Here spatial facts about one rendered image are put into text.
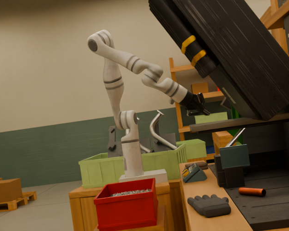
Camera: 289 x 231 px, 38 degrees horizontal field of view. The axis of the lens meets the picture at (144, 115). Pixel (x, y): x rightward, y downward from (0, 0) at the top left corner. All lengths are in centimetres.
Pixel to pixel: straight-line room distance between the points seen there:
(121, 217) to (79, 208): 110
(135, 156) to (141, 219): 64
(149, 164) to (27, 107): 704
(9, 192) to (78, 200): 446
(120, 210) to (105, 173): 110
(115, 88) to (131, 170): 41
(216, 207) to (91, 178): 159
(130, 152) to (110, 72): 41
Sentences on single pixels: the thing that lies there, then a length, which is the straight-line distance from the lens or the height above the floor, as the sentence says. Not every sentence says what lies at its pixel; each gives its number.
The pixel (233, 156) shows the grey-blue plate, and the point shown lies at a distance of 149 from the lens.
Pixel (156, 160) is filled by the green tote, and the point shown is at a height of 91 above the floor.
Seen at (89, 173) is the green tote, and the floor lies 88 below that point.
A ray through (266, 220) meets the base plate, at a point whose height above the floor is 90.
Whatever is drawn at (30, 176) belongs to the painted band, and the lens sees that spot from 949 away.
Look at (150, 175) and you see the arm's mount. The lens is 208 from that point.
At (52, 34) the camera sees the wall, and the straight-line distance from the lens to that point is 934.
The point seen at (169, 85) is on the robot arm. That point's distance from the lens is 188.
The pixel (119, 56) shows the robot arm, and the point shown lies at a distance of 193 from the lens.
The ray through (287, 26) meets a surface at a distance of 180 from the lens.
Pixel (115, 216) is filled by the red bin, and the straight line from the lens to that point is 153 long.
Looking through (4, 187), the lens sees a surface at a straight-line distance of 704.
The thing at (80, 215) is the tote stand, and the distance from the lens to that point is 262.
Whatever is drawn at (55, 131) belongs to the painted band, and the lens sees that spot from 920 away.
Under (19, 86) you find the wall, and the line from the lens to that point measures 948.
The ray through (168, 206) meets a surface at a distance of 203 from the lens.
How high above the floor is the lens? 119
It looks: level
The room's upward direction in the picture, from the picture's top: 8 degrees counter-clockwise
